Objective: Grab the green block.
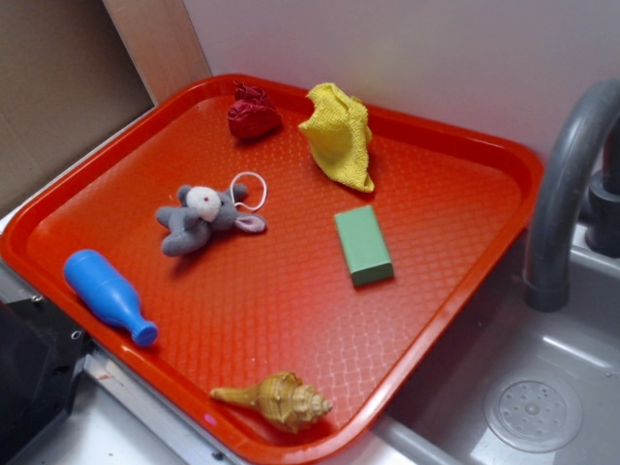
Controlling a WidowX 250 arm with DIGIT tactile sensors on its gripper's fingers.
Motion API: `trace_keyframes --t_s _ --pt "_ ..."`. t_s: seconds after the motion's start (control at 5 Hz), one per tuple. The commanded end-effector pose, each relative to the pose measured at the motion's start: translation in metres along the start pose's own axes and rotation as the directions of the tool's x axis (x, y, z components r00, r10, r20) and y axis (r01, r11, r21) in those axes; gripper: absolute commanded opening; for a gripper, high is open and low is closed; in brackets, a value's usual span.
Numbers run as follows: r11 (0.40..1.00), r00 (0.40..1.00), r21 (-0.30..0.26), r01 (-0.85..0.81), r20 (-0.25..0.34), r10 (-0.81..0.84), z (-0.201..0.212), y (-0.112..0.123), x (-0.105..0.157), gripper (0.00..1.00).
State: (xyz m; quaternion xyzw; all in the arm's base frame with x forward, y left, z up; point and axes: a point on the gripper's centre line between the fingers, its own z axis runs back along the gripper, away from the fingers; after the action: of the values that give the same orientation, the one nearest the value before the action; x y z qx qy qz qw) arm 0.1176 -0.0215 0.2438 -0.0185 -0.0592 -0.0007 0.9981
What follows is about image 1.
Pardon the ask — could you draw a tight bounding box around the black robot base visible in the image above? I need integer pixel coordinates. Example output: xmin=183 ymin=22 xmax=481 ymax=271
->
xmin=1 ymin=298 xmax=89 ymax=464

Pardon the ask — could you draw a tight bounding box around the green rectangular block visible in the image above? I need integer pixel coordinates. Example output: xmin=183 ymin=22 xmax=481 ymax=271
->
xmin=334 ymin=205 xmax=394 ymax=287

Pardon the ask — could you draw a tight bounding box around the red plastic tray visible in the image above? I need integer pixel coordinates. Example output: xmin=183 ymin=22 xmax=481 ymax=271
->
xmin=1 ymin=75 xmax=543 ymax=464

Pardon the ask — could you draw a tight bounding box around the yellow knitted cloth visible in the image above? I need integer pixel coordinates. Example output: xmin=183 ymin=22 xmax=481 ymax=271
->
xmin=298 ymin=82 xmax=375 ymax=194

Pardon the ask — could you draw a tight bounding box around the grey plush mouse toy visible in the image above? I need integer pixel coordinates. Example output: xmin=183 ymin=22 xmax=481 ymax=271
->
xmin=156 ymin=171 xmax=268 ymax=257

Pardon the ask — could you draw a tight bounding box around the crumpled red cloth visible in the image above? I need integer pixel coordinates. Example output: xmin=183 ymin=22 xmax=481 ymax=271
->
xmin=227 ymin=81 xmax=282 ymax=140

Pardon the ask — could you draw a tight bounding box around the tan conch seashell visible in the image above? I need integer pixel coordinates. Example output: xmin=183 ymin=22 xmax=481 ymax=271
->
xmin=209 ymin=372 xmax=333 ymax=434

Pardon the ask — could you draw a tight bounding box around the blue plastic toy bottle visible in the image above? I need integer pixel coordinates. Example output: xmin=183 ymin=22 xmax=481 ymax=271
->
xmin=63 ymin=249 xmax=159 ymax=347

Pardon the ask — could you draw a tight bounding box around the grey toy faucet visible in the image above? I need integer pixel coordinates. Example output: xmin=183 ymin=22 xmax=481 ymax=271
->
xmin=523 ymin=78 xmax=619 ymax=312

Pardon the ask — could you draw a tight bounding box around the grey toy sink basin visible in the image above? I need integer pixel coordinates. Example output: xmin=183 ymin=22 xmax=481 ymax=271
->
xmin=374 ymin=240 xmax=619 ymax=464

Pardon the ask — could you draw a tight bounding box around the brown cardboard panel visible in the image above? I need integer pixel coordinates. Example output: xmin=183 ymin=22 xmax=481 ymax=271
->
xmin=0 ymin=0 xmax=158 ymax=219

